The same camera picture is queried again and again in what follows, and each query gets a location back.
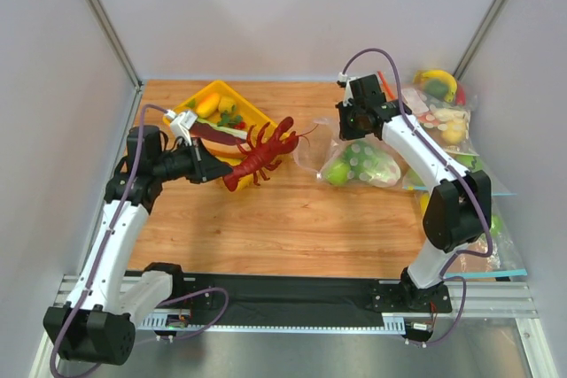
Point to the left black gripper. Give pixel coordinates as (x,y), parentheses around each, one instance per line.
(199,165)

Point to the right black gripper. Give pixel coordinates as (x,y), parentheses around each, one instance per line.
(344,120)

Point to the clear zip top bag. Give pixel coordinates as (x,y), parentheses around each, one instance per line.
(324,146)

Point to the red fake lobster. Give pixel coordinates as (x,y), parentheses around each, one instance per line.
(264,155)

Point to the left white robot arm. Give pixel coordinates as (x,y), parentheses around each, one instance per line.
(115,241)

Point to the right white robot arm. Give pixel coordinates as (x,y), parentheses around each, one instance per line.
(460,203)

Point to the fake green cabbage leaf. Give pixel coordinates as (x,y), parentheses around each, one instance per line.
(371,165)

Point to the fake cherry tomatoes sprig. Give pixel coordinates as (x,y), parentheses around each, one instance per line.
(235,121)

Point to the fake orange-yellow mango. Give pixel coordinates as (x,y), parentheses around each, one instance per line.
(208,105)

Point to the green fake apple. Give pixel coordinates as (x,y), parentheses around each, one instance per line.
(337,173)

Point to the bag with mixed food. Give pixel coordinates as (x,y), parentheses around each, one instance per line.
(446,124)

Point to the fake yellow banana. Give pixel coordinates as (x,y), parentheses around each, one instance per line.
(437,83)

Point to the bag with yellow-green fruit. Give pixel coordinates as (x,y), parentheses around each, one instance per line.
(422,198)

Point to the blue-zip clear bag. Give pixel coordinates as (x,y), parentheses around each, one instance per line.
(504,262)

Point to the yellow plastic tray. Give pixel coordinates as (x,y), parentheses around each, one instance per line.
(251,115)

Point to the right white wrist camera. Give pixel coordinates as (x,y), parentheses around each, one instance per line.
(343,81)

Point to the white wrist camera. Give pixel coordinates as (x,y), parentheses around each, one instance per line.
(181,123)
(343,81)

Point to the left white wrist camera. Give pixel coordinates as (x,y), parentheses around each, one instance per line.
(181,123)

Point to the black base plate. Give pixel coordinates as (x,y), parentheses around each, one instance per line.
(293,302)

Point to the aluminium frame rail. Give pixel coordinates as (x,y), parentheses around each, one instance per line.
(470,300)

